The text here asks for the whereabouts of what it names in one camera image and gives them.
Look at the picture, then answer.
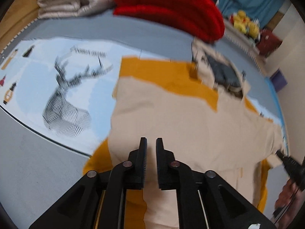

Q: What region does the yellow plush toy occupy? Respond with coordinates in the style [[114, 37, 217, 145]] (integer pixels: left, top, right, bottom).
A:
[[229, 10, 260, 40]]

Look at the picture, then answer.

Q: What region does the right hand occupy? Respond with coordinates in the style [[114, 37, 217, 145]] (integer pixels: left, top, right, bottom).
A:
[[274, 179, 304, 228]]

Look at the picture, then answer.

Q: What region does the teal curtain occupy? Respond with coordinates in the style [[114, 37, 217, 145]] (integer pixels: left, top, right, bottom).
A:
[[205, 0, 293, 29]]

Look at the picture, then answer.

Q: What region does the dark red bag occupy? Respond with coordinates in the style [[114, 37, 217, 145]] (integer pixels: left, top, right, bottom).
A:
[[256, 29, 283, 57]]

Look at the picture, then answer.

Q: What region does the red folded knit garment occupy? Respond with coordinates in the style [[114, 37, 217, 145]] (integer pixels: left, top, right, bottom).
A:
[[113, 0, 225, 42]]

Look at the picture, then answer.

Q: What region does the light blue deer-print bedspread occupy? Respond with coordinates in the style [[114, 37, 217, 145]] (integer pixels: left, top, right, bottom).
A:
[[1, 11, 279, 228]]

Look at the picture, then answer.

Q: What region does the beige and orange jacket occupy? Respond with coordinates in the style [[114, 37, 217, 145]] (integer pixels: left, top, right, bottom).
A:
[[84, 39, 284, 228]]

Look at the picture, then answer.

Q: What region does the purple box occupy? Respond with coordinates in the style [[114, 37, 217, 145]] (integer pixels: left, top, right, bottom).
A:
[[270, 69, 287, 92]]

